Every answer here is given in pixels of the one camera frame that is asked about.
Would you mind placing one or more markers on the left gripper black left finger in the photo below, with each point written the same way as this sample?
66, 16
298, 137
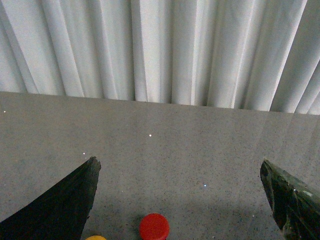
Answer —
61, 212

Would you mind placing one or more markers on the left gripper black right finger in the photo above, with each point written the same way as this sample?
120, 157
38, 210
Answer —
295, 206

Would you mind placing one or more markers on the yellow push button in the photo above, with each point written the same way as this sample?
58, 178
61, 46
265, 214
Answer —
96, 237

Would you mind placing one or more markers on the red push button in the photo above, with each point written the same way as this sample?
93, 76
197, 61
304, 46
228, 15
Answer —
154, 226

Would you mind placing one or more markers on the white pleated curtain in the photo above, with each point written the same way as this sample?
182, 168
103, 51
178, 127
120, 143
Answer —
241, 54

